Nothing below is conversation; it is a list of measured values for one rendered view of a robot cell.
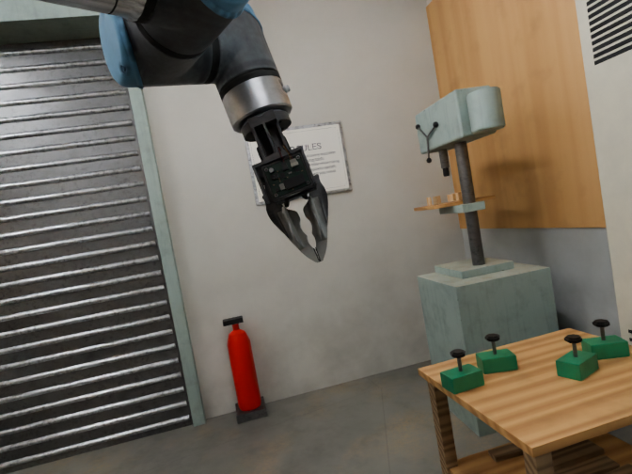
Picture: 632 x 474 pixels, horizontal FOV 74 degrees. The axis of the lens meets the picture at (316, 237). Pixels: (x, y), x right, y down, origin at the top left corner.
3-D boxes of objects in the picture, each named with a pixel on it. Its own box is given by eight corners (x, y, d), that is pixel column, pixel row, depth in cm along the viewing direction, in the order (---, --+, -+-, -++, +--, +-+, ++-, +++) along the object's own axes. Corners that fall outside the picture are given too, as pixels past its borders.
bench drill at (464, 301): (507, 375, 250) (466, 108, 242) (592, 423, 189) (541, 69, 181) (432, 394, 243) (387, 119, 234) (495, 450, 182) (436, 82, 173)
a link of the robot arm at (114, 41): (107, -29, 43) (213, -16, 51) (85, 27, 52) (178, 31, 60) (136, 61, 44) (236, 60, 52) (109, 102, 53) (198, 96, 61)
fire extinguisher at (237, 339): (264, 403, 270) (247, 311, 267) (267, 416, 252) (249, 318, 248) (236, 410, 266) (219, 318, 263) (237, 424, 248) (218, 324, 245)
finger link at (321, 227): (319, 262, 56) (293, 198, 56) (320, 260, 62) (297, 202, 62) (341, 254, 56) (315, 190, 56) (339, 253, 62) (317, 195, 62)
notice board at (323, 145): (352, 190, 280) (339, 120, 278) (352, 190, 279) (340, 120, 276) (256, 206, 267) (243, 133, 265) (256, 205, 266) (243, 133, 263)
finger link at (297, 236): (297, 271, 56) (272, 207, 56) (300, 269, 62) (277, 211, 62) (319, 262, 56) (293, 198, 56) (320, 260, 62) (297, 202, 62)
